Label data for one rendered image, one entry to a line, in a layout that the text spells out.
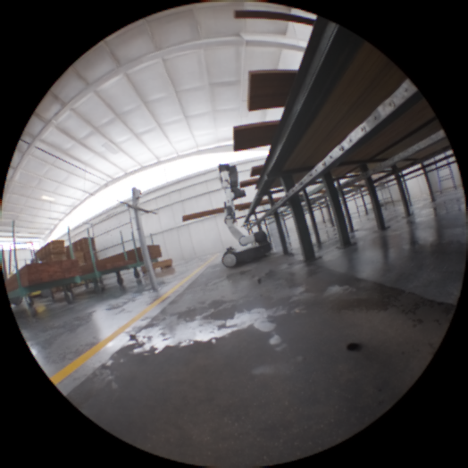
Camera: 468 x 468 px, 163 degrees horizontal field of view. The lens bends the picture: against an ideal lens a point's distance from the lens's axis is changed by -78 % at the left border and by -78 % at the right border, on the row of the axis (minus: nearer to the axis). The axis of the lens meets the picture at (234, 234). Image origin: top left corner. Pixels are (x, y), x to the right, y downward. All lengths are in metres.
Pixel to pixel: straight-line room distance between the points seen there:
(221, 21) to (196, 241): 10.92
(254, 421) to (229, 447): 0.07
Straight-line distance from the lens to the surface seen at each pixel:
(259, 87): 0.70
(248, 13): 0.56
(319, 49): 0.64
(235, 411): 0.39
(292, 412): 0.36
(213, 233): 10.14
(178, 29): 6.77
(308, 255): 1.42
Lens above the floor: 0.33
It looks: 2 degrees up
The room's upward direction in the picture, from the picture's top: 15 degrees counter-clockwise
